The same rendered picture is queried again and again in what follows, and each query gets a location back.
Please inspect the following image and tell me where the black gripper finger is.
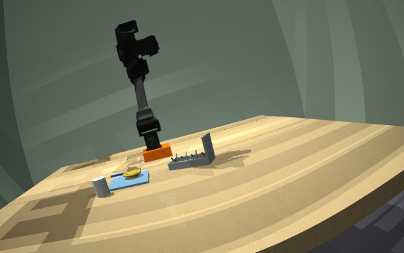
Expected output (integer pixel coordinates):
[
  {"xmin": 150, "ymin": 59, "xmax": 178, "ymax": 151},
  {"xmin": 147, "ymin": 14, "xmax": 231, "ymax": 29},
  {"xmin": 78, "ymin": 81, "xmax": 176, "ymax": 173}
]
[
  {"xmin": 119, "ymin": 25, "xmax": 138, "ymax": 37},
  {"xmin": 128, "ymin": 58, "xmax": 148, "ymax": 74}
]

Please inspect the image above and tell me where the grey cylinder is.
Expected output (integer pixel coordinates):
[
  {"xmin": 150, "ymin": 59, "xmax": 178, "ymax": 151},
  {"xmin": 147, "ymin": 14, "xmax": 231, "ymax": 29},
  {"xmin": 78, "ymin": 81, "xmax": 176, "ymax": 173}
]
[{"xmin": 91, "ymin": 176, "xmax": 111, "ymax": 198}]

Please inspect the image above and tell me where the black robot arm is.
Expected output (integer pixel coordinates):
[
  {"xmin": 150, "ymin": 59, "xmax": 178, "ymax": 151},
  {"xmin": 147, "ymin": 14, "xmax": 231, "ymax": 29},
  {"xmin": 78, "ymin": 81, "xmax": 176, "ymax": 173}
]
[{"xmin": 115, "ymin": 29, "xmax": 162, "ymax": 151}]

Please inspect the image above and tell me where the yellow plate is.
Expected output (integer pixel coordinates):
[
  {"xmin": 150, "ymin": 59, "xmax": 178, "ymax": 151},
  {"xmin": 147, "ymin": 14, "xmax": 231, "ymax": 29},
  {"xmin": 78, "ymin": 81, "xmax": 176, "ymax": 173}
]
[{"xmin": 123, "ymin": 170, "xmax": 141, "ymax": 179}]

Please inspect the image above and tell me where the light blue mat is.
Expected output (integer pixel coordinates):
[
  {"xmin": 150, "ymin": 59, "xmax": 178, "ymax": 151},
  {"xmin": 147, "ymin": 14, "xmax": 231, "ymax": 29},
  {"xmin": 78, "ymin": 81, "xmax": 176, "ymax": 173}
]
[{"xmin": 109, "ymin": 170, "xmax": 149, "ymax": 191}]

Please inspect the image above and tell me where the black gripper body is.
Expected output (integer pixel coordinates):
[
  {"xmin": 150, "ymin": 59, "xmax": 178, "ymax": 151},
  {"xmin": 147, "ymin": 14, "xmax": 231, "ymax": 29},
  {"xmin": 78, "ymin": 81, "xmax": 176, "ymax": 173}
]
[{"xmin": 117, "ymin": 20, "xmax": 150, "ymax": 79}]

